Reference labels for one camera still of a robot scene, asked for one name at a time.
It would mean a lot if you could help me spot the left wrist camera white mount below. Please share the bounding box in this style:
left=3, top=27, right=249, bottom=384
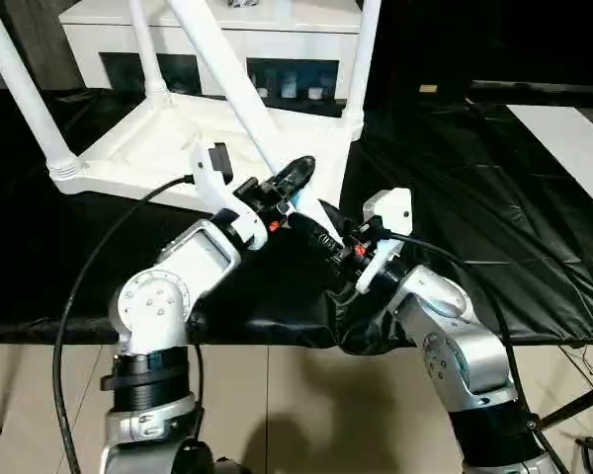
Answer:
left=189, top=140, right=270, bottom=252

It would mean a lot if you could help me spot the white side table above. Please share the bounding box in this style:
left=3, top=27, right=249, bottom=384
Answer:
left=505, top=104, right=593, bottom=222

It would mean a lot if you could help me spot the black mat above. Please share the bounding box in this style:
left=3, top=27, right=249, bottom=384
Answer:
left=0, top=85, right=593, bottom=357

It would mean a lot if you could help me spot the white plastic table leg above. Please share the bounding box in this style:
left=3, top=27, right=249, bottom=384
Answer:
left=0, top=0, right=89, bottom=183
left=339, top=0, right=383, bottom=128
left=127, top=0, right=173, bottom=104
left=166, top=0, right=338, bottom=239

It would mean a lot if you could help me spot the grey curtain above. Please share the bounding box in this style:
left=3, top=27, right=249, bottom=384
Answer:
left=0, top=0, right=84, bottom=91

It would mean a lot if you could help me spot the white cabinet with glass doors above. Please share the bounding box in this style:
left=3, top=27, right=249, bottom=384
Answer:
left=57, top=0, right=378, bottom=120

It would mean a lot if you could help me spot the black box with yellow label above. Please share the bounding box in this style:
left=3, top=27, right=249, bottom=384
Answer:
left=373, top=0, right=593, bottom=108

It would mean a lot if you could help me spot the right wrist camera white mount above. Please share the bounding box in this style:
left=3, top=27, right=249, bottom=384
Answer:
left=357, top=186, right=415, bottom=296

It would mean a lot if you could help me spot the white plastic table top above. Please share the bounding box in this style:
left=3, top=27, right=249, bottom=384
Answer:
left=47, top=90, right=366, bottom=214

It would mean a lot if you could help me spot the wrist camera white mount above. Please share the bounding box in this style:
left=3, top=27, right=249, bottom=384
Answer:
left=189, top=140, right=270, bottom=252
left=357, top=186, right=415, bottom=296

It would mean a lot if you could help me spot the thin black wire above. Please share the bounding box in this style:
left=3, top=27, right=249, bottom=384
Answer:
left=189, top=339, right=208, bottom=441

